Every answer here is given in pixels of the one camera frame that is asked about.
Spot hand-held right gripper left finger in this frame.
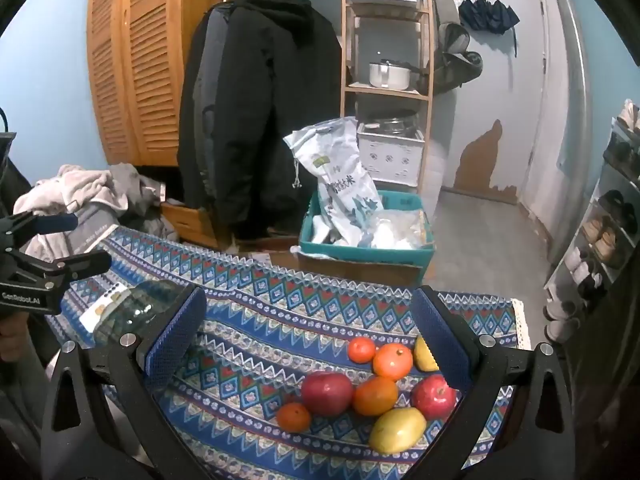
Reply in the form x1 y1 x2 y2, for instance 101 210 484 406
40 285 211 480

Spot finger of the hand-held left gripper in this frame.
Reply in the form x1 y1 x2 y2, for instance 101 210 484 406
0 211 79 253
10 251 112 291

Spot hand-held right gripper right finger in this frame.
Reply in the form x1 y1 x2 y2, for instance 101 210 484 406
400 285 576 480

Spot yellow pear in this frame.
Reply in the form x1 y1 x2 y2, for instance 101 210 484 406
414 336 441 372
368 407 427 453

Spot dark glass bowl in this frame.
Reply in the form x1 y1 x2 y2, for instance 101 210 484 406
92 280 193 348

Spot orange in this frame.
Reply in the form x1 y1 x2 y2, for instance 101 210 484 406
352 376 399 417
372 342 414 381

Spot red apple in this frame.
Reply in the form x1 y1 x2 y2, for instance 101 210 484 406
411 374 458 421
301 371 355 417

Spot small tangerine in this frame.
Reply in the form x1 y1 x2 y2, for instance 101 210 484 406
276 402 312 433
347 336 377 365

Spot person's left hand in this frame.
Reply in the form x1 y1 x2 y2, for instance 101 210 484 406
0 310 33 363

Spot pile of clothes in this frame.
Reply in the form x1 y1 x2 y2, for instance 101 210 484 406
12 164 131 261

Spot grey printed bag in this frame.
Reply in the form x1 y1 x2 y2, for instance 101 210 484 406
70 200 126 261

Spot white label card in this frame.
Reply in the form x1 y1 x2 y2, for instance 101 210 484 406
79 282 133 333

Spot dark cloth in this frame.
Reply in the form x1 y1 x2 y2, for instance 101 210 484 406
0 155 31 221

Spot grey clothing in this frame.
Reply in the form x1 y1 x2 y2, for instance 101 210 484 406
107 162 181 241

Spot blue patterned tablecloth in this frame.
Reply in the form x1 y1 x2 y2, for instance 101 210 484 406
45 225 531 480

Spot wooden drawer box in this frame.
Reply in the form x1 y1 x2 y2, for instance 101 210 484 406
160 200 236 248

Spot clear plastic bag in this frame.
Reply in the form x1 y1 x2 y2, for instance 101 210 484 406
370 209 431 251

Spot teal plastic basket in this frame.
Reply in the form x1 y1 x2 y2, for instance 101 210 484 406
299 189 436 283

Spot wooden louvered wardrobe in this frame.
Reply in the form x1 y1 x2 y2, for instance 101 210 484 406
86 0 236 168

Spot rows of shoes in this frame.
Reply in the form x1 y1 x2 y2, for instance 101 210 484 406
545 100 640 341

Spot white printed bag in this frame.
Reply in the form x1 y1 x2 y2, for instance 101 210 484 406
282 116 385 248

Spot grey shoe rack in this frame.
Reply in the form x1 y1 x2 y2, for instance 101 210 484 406
542 100 640 346

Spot grey coat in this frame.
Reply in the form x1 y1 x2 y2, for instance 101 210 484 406
190 2 236 196

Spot steel pot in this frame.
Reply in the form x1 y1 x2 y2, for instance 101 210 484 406
362 110 423 138

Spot black hooded coat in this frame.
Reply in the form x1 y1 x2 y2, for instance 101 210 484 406
210 0 343 241

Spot white door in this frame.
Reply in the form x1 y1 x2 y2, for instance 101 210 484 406
515 0 591 261

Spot white pot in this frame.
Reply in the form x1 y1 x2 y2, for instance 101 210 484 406
369 59 412 91

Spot grey hanging bag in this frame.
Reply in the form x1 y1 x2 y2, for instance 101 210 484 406
431 22 484 96

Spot wooden shelf rack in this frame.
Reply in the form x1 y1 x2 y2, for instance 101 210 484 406
341 0 436 196

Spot dark blue umbrella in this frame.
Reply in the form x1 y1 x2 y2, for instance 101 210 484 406
458 0 521 56

